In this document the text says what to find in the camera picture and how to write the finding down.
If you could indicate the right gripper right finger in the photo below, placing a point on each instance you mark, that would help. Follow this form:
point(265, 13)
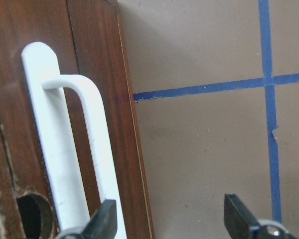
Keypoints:
point(240, 223)

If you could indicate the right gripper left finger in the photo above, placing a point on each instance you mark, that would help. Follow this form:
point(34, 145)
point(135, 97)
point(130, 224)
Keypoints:
point(102, 225)

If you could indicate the white drawer handle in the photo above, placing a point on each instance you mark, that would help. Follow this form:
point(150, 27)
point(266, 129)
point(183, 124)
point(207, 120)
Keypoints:
point(46, 88)

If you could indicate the dark wooden drawer cabinet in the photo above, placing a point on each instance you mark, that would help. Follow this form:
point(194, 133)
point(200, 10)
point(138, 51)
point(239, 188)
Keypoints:
point(87, 38)

